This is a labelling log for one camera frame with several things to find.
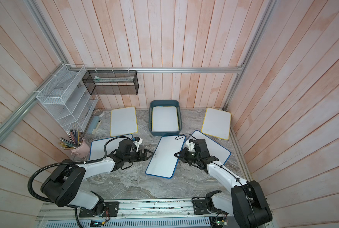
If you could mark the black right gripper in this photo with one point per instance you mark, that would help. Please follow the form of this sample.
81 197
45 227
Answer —
184 157

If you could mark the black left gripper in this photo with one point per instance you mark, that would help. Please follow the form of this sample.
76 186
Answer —
145 157

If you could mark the blue-framed whiteboard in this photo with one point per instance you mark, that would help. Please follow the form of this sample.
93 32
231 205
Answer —
163 163
97 146
215 149

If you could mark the yellow-framed whiteboard placed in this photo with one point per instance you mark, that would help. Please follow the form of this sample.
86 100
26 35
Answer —
165 119

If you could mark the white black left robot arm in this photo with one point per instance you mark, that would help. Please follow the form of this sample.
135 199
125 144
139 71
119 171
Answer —
62 187

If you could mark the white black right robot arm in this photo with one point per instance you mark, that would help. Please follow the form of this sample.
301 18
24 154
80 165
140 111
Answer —
245 200

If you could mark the yellow-framed whiteboard far left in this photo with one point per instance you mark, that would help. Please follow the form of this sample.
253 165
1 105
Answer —
123 121

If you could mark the yellow-framed whiteboard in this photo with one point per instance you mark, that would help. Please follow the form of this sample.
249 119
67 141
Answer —
216 123
123 121

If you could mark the yellow-framed whiteboard far right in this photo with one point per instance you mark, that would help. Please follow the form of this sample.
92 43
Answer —
216 123

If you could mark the teal plastic storage box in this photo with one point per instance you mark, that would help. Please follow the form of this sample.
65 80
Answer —
165 103

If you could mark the pink pencil cup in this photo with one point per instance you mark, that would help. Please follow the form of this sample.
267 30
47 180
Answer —
81 151

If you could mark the light blue stapler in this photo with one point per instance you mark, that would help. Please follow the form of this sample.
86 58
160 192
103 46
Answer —
94 125

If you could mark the small clear tape roll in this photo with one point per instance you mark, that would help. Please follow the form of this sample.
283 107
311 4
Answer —
98 112

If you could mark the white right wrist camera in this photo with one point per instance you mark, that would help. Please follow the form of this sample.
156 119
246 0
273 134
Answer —
190 145

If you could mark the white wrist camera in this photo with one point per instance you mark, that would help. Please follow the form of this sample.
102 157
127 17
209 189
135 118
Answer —
136 143
190 145

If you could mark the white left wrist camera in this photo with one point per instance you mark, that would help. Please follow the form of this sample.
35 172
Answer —
136 143

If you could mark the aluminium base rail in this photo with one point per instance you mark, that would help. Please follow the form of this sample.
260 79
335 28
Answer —
141 208

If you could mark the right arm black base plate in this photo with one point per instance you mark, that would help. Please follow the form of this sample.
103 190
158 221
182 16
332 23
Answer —
202 207

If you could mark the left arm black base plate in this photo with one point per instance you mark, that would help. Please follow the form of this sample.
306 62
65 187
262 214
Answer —
109 209

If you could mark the black mesh wall basket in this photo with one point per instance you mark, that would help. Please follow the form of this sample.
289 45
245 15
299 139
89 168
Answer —
111 82

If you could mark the aluminium horizontal wall rail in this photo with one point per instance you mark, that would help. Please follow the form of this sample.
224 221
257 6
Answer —
166 69

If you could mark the white wire wall shelf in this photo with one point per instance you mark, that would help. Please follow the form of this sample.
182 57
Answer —
67 99

